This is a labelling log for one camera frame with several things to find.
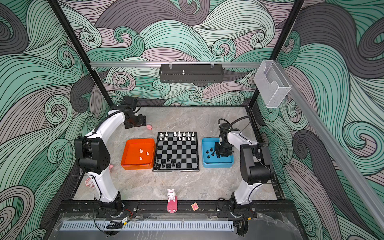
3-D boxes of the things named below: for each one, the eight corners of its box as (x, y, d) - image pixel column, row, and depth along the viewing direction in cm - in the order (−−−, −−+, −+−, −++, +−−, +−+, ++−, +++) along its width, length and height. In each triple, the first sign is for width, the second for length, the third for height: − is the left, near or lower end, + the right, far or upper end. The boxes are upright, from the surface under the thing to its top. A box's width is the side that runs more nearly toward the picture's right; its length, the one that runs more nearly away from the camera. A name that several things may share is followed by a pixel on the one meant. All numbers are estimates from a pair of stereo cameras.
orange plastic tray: (119, 169, 89) (115, 166, 85) (127, 142, 101) (125, 138, 97) (153, 169, 89) (152, 166, 85) (158, 142, 101) (156, 138, 97)
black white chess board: (152, 171, 88) (151, 169, 86) (158, 134, 106) (158, 131, 104) (198, 171, 88) (199, 169, 86) (197, 134, 106) (197, 131, 104)
